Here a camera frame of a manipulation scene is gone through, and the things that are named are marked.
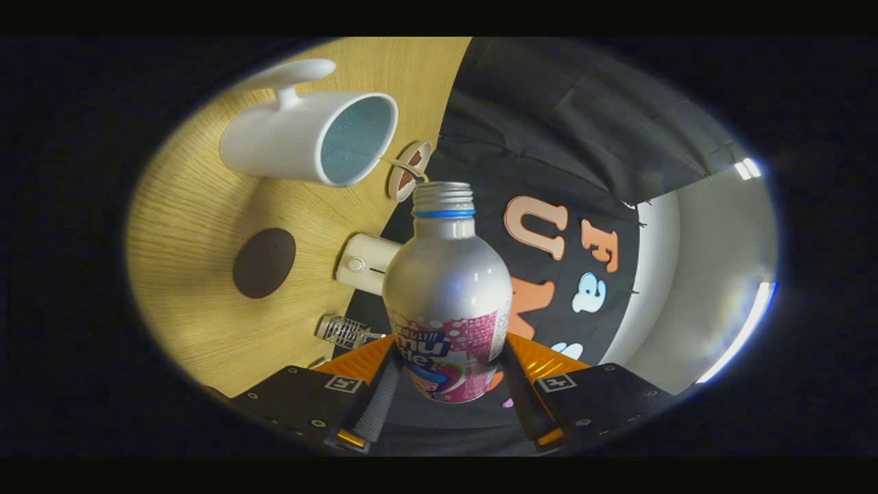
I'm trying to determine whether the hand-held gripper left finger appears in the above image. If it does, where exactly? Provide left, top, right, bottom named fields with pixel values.
left=226, top=334, right=402, bottom=454

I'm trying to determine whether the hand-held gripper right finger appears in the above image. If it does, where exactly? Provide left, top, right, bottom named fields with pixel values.
left=504, top=333, right=676, bottom=450

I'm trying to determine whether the silver juice bottle red label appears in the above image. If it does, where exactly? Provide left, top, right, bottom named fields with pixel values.
left=382, top=181, right=513, bottom=404

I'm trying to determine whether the dark brown round coaster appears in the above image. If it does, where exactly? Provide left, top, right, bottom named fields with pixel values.
left=232, top=228, right=297, bottom=300

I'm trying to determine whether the white cup blue inside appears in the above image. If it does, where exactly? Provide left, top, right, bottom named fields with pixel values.
left=219, top=58, right=399, bottom=188

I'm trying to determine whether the white toaster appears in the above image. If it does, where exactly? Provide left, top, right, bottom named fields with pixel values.
left=335, top=233, right=402, bottom=296

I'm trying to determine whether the white round plate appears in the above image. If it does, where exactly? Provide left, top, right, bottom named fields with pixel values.
left=386, top=141, right=433, bottom=203

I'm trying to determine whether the wooden table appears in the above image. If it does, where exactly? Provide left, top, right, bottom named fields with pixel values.
left=127, top=38, right=474, bottom=399

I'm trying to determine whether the metal wire holder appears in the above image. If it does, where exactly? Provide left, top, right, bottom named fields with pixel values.
left=316, top=314, right=375, bottom=349

